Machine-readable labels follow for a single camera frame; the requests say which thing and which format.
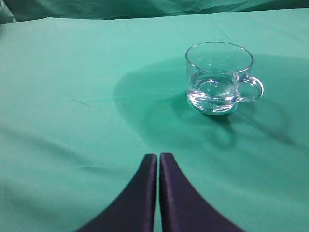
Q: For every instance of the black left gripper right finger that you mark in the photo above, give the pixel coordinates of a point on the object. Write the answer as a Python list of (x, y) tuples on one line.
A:
[(182, 208)]

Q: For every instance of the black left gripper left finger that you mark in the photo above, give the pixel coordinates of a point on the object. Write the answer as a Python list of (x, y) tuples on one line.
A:
[(134, 208)]

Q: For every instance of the green table cloth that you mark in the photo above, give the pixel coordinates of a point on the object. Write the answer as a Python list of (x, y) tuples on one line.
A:
[(81, 102)]

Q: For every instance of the green backdrop cloth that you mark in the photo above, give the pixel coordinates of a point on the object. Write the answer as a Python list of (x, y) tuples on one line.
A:
[(25, 10)]

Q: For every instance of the clear glass cup with handle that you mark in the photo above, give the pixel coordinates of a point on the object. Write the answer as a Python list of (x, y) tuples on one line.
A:
[(218, 77)]

